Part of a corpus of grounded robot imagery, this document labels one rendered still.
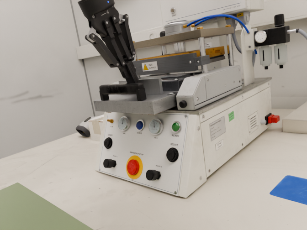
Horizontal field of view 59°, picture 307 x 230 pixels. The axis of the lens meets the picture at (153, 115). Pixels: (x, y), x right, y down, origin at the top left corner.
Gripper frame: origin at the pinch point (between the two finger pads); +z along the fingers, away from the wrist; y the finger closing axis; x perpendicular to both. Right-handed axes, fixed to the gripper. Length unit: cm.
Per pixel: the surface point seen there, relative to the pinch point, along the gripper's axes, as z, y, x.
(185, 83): 5.3, -4.0, 12.7
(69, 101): 44, -50, -149
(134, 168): 19.9, 12.6, 1.6
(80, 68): 26, -74, -149
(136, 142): 16.1, 7.4, -0.2
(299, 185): 29.4, -1.0, 35.4
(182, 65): 3.7, -11.2, 7.9
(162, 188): 22.9, 14.1, 10.6
